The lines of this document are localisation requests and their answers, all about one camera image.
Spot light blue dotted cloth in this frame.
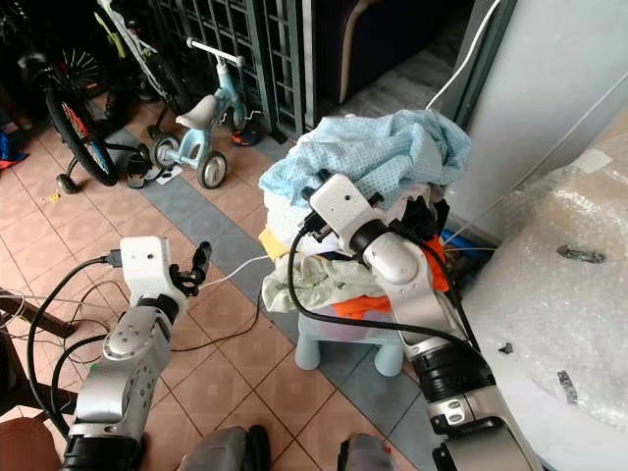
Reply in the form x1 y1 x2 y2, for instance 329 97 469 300
260 108 473 208

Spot yellow garment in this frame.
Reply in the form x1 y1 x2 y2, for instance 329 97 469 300
257 226 297 262

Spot pale green white garment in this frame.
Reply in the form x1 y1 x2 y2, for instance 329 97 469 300
262 253 376 314

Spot orange garment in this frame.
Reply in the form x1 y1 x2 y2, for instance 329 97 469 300
331 235 454 321

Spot light blue balance bike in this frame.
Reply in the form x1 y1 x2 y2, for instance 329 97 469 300
152 39 257 191

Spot pale plastic stool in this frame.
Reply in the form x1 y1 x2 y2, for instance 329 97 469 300
294 309 415 380

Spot bubble wrapped appliance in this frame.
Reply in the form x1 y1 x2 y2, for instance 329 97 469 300
459 123 628 471

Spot black children's bicycle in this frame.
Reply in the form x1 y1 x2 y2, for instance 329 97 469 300
15 39 131 194

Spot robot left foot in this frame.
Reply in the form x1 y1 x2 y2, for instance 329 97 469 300
177 424 272 471

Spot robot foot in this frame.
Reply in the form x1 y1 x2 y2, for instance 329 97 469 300
338 432 405 471
177 424 272 471

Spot dark sofa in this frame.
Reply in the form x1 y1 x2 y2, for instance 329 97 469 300
314 0 454 95

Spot dark wooden table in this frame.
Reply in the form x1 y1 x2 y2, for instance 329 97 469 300
0 289 65 418

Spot blue red item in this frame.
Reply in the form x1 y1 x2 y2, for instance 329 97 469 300
0 128 32 170

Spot white green bicycle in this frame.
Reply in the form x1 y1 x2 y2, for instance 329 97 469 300
94 0 189 105

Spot brown round seat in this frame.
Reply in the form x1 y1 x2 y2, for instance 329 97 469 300
0 417 62 471

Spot dark metal grid gate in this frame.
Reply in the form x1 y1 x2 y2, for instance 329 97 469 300
152 0 317 145

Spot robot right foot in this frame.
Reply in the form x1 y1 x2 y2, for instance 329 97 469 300
338 432 405 471

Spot white floor cable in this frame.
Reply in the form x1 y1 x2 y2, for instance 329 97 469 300
201 254 272 291

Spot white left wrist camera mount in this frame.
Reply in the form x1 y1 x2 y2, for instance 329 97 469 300
120 235 187 305

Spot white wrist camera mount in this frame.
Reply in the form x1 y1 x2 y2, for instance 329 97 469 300
120 235 187 305
308 174 389 246

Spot thin black floor cable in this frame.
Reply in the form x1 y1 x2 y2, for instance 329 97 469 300
172 280 268 354

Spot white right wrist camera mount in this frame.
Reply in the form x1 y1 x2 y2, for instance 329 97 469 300
308 174 389 246

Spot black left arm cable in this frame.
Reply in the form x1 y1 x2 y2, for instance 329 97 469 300
26 252 124 443

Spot white wall cable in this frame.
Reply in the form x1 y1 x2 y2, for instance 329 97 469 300
426 0 503 110

